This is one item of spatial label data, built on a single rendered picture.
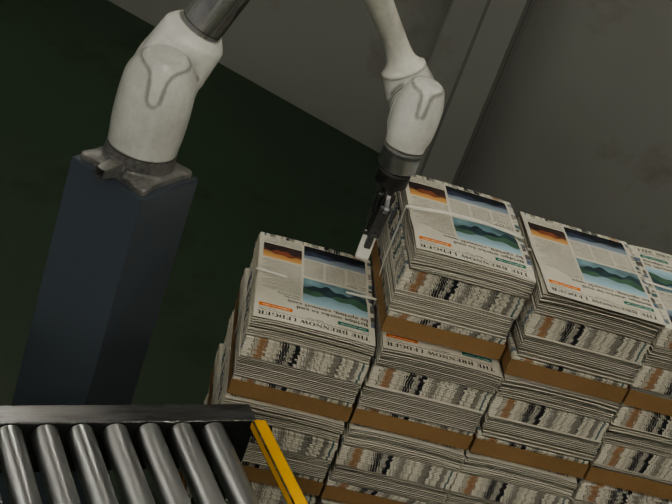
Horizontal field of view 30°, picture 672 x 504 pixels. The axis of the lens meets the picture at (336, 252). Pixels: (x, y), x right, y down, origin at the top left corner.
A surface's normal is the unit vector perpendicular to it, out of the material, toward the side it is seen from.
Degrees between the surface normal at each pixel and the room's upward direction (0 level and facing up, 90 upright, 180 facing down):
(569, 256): 0
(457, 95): 90
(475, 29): 90
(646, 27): 90
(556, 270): 2
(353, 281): 1
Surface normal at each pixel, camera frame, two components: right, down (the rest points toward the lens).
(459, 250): 0.33, -0.81
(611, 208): -0.50, 0.28
